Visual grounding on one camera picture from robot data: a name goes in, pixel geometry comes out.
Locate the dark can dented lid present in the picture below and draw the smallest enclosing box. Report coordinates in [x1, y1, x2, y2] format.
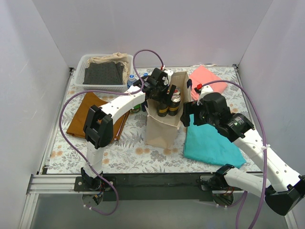
[157, 102, 168, 117]

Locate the Pocari Sweat bottle blue label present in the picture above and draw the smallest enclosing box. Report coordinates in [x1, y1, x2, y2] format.
[127, 74, 136, 89]

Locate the green Perrier bottle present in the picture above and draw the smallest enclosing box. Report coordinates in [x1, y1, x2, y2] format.
[141, 101, 147, 112]
[130, 104, 141, 113]

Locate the beige canvas tote bag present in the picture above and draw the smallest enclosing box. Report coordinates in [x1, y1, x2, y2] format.
[145, 72, 191, 149]

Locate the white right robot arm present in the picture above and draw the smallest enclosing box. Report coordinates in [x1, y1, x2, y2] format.
[181, 93, 305, 216]

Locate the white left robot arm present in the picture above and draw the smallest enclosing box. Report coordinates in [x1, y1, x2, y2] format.
[81, 68, 175, 191]

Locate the red tab can right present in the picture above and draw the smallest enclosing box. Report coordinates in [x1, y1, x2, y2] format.
[174, 87, 181, 94]

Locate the dark can silver pull-tab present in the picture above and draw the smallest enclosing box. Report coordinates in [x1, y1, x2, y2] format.
[168, 94, 181, 116]

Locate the teal folded cloth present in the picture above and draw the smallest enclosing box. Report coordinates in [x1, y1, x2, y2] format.
[183, 115, 246, 168]

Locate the floral patterned table mat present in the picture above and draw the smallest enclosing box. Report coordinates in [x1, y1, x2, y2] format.
[44, 66, 261, 174]

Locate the pink folded cloth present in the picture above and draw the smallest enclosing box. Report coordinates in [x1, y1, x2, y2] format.
[189, 66, 227, 100]

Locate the beige crumpled cloth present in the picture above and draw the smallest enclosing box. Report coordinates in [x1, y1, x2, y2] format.
[87, 52, 133, 84]

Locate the dark grey dotted cloth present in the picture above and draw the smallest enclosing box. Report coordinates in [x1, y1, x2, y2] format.
[82, 62, 124, 85]

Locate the white plastic basket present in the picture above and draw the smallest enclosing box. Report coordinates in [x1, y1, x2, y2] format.
[74, 54, 127, 92]

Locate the brown folded cloth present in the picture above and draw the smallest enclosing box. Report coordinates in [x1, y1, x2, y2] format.
[66, 92, 130, 142]

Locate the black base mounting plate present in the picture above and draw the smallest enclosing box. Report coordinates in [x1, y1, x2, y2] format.
[74, 172, 241, 202]

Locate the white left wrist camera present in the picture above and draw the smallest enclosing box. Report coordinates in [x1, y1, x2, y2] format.
[161, 65, 173, 85]

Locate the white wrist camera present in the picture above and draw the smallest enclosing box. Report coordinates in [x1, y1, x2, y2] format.
[194, 84, 214, 105]
[161, 65, 173, 85]

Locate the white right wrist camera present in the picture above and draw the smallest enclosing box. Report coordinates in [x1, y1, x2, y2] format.
[194, 84, 214, 105]

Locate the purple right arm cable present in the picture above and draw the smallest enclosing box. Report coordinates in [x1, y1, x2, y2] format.
[202, 80, 267, 229]

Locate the aluminium frame rail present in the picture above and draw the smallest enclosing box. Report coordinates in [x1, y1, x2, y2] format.
[18, 175, 81, 229]

